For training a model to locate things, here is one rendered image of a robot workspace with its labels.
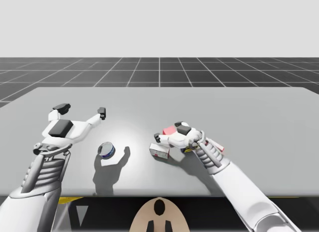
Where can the tan robot part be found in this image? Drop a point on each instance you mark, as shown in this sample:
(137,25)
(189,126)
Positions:
(159,217)

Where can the red and white carton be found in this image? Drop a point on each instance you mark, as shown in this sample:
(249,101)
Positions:
(218,146)
(159,151)

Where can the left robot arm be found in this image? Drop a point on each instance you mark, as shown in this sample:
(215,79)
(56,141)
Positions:
(27,207)

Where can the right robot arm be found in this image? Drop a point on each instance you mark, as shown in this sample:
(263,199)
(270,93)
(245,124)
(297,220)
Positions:
(244,192)

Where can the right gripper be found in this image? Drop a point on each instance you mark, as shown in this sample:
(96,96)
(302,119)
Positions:
(180,141)

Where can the blue and yellow can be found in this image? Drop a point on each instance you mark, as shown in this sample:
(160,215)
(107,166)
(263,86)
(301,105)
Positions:
(187,150)

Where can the pink cube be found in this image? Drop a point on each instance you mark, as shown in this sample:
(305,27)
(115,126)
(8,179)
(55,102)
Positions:
(168,130)

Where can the blue flat can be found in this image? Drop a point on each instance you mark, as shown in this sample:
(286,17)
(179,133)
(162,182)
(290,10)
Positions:
(106,150)

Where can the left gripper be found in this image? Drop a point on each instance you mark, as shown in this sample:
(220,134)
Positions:
(74,131)

